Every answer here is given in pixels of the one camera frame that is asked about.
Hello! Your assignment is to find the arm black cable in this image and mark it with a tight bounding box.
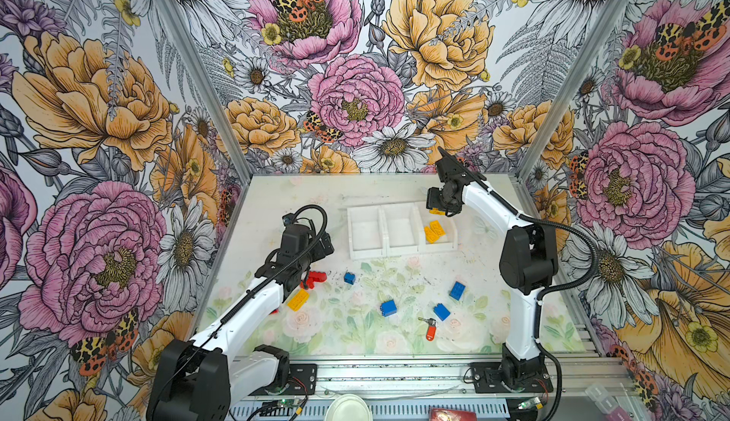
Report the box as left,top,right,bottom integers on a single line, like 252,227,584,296
478,178,599,421
153,203,330,399

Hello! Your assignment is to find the white round lid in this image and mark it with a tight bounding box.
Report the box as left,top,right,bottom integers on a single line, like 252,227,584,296
324,394,374,421

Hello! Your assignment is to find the white three-compartment bin tray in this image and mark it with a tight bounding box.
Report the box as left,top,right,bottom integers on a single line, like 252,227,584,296
347,202,458,261

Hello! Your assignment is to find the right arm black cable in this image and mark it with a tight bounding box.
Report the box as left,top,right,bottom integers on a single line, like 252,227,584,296
478,178,599,421

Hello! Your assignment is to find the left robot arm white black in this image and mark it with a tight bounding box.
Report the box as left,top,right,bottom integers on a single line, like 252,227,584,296
146,204,334,420

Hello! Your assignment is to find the yellow orange lego brick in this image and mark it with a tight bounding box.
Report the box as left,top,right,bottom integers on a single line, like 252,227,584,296
429,221,446,239

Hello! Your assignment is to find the red box at bottom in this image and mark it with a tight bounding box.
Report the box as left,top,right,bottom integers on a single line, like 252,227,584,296
429,408,477,421

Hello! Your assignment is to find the blue lego brick upper right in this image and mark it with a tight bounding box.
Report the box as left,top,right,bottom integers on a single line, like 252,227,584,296
449,282,466,301

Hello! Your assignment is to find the clear plastic container corner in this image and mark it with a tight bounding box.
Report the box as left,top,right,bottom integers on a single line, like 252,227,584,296
586,384,632,421

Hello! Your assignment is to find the blue lego brick lower right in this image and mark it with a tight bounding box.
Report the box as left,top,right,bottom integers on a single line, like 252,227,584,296
433,303,451,321

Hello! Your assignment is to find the red lego brick long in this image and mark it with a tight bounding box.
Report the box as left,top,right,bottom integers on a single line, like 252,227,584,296
306,271,328,284

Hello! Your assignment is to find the yellow lego brick top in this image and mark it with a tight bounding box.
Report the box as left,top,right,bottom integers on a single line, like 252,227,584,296
424,227,439,244

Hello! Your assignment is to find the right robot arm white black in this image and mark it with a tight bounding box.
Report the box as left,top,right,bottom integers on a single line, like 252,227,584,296
426,147,557,391

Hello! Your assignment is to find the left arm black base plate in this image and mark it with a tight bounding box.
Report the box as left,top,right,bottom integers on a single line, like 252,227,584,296
231,363,319,400

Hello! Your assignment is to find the yellow lego brick left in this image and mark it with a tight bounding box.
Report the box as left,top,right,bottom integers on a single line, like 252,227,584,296
287,289,310,312

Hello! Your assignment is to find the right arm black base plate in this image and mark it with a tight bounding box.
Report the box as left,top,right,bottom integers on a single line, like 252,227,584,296
462,362,553,394

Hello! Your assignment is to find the small blue lego brick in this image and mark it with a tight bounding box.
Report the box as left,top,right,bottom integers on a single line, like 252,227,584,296
343,272,355,285

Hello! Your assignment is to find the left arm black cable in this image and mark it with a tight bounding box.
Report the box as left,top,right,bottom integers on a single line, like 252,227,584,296
153,203,330,399

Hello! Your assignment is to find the blue lego brick center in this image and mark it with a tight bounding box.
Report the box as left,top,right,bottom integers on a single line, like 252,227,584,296
379,299,397,318

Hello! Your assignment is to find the aluminium frame rail front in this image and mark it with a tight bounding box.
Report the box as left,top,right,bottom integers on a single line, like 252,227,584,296
289,355,634,399

